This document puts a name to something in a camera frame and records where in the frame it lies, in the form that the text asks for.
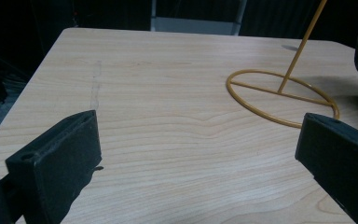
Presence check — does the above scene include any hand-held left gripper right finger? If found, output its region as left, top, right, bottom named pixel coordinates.
left=295, top=112, right=358, bottom=224

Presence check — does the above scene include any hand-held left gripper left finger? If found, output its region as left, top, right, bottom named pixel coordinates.
left=5, top=109, right=103, bottom=224

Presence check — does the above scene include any gold wire stand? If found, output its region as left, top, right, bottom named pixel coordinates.
left=226, top=0, right=340, bottom=130

